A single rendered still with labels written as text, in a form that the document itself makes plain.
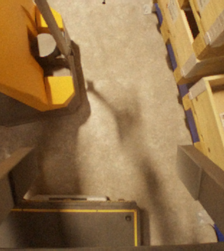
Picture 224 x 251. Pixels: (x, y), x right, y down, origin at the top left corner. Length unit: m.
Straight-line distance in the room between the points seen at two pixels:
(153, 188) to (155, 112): 0.62
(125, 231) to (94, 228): 0.19
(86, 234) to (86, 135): 0.73
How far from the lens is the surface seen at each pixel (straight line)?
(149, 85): 1.65
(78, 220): 1.25
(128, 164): 1.52
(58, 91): 1.29
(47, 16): 1.05
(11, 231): 1.42
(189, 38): 1.17
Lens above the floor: 1.51
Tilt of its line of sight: 81 degrees down
